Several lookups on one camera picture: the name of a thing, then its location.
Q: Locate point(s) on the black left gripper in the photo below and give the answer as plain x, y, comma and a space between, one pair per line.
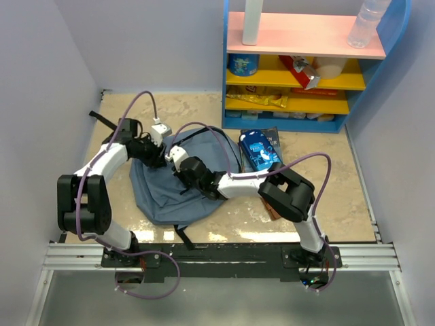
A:
157, 159

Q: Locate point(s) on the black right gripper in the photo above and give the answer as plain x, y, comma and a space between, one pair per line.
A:
181, 176

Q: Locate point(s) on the blue fabric backpack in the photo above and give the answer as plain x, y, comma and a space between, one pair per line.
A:
231, 145

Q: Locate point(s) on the brown leather wallet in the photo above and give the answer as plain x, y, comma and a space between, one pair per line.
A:
272, 213

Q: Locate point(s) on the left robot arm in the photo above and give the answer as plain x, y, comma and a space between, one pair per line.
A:
83, 206

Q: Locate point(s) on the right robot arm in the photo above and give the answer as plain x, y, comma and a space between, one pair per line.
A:
288, 193

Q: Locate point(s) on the yellow chips bag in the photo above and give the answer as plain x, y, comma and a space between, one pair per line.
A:
261, 95

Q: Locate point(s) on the blue dinosaur pencil case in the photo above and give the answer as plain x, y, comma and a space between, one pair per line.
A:
260, 149

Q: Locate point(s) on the dark blue book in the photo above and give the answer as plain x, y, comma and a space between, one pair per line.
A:
265, 142

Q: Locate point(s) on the blue snack can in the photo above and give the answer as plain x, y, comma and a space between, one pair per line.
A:
243, 65

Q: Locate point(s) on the blue wooden shelf unit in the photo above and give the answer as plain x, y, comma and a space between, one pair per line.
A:
310, 36

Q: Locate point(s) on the red flat box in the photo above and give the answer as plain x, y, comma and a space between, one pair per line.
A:
315, 92

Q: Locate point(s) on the red silver snack box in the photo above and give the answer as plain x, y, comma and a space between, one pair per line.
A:
302, 70

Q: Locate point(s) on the white tall bottle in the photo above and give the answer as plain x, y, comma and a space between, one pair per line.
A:
251, 22

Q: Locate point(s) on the white round container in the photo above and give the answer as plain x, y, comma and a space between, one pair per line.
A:
329, 67

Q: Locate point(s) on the clear plastic water bottle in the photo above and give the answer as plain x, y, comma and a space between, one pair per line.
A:
366, 22

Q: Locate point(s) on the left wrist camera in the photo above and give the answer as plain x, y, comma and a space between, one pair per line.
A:
158, 132

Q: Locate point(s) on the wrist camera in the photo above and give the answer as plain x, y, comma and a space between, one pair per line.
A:
158, 132
176, 155

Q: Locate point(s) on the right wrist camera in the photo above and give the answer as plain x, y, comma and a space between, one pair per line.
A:
176, 155

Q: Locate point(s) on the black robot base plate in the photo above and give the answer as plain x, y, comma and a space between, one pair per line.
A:
280, 260

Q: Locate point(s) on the aluminium rail frame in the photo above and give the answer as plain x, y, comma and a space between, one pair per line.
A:
240, 283

